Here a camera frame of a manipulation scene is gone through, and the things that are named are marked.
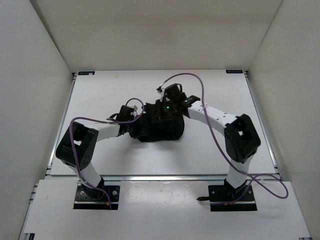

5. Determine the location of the blue right corner label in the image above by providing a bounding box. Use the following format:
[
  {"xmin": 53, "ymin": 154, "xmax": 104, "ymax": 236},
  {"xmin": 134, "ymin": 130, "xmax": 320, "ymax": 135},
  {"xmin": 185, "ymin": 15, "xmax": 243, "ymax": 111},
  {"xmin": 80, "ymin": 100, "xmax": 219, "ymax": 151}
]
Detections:
[{"xmin": 225, "ymin": 69, "xmax": 243, "ymax": 74}]

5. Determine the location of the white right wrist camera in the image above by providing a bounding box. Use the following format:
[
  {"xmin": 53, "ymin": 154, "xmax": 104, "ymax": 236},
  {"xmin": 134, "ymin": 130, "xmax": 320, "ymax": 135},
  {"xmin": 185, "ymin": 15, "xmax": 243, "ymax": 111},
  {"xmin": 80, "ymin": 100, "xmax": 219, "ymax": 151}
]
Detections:
[{"xmin": 156, "ymin": 85, "xmax": 166, "ymax": 102}]

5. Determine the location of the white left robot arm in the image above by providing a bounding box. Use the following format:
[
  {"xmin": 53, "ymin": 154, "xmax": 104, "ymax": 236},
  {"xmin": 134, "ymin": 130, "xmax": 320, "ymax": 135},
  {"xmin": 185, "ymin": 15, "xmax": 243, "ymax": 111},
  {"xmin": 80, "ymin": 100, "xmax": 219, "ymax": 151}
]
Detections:
[{"xmin": 55, "ymin": 105, "xmax": 142, "ymax": 199}]

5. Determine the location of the blue left corner label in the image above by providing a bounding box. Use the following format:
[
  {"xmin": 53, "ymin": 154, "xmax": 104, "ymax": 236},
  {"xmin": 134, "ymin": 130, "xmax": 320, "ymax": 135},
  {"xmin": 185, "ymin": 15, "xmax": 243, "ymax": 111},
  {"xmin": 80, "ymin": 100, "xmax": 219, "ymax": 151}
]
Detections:
[{"xmin": 78, "ymin": 71, "xmax": 95, "ymax": 76}]

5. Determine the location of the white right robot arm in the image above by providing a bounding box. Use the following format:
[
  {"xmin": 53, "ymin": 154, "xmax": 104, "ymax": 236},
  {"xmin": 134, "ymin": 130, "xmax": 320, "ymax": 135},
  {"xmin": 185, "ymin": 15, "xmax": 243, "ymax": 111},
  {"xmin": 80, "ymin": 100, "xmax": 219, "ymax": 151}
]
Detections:
[{"xmin": 157, "ymin": 83, "xmax": 261, "ymax": 200}]

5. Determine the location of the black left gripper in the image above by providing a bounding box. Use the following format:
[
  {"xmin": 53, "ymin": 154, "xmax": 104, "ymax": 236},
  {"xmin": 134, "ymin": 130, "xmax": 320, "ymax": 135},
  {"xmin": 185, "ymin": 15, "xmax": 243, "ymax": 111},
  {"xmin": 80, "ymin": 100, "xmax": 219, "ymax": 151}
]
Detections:
[{"xmin": 126, "ymin": 115, "xmax": 149, "ymax": 139}]

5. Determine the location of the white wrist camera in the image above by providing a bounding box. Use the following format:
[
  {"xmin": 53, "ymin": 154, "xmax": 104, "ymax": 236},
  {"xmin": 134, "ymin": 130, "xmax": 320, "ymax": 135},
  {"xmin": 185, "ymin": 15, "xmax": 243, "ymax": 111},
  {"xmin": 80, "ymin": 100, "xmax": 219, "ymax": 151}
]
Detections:
[
  {"xmin": 156, "ymin": 85, "xmax": 166, "ymax": 102},
  {"xmin": 131, "ymin": 105, "xmax": 138, "ymax": 117}
]

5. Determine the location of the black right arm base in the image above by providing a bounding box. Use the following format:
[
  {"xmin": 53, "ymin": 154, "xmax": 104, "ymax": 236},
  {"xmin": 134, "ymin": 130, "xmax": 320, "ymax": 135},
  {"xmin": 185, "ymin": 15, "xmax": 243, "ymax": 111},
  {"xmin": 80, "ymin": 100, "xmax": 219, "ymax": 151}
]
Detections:
[{"xmin": 197, "ymin": 181, "xmax": 258, "ymax": 212}]

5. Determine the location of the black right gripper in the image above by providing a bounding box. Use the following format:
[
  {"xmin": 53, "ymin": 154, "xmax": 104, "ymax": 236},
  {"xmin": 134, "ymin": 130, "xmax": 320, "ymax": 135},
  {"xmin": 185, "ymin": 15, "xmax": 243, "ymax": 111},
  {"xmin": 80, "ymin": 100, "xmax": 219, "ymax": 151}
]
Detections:
[{"xmin": 151, "ymin": 99, "xmax": 178, "ymax": 124}]

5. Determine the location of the black pleated skirt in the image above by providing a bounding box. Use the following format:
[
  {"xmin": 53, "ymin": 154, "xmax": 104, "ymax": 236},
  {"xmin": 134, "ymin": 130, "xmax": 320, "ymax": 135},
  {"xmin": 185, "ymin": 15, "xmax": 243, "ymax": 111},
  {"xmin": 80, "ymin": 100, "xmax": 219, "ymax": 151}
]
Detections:
[{"xmin": 128, "ymin": 99, "xmax": 186, "ymax": 143}]

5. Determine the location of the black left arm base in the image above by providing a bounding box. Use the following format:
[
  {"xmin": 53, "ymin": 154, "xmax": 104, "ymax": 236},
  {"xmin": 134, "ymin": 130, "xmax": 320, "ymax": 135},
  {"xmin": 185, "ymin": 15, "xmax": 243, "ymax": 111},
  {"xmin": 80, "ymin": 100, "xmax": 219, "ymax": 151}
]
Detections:
[{"xmin": 73, "ymin": 182, "xmax": 121, "ymax": 210}]

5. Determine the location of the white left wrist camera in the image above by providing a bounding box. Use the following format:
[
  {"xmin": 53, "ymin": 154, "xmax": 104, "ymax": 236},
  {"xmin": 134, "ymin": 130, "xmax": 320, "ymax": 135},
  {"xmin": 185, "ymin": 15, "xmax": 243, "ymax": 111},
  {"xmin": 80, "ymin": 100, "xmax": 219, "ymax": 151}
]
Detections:
[{"xmin": 131, "ymin": 105, "xmax": 138, "ymax": 117}]

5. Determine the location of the blue corner label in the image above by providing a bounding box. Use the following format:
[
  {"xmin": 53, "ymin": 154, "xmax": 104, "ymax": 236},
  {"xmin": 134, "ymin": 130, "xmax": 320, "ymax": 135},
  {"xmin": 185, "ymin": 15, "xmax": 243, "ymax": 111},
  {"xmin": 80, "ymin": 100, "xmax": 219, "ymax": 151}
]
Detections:
[
  {"xmin": 225, "ymin": 69, "xmax": 243, "ymax": 74},
  {"xmin": 78, "ymin": 71, "xmax": 95, "ymax": 76}
]

